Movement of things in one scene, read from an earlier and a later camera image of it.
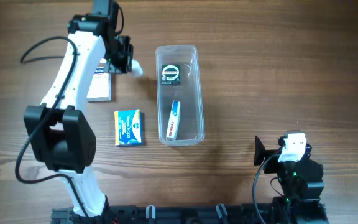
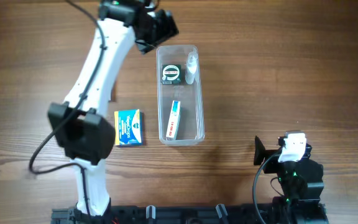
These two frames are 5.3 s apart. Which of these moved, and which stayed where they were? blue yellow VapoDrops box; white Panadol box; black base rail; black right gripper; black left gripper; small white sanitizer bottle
Moved: black left gripper; small white sanitizer bottle
Stayed: blue yellow VapoDrops box; white Panadol box; black base rail; black right gripper
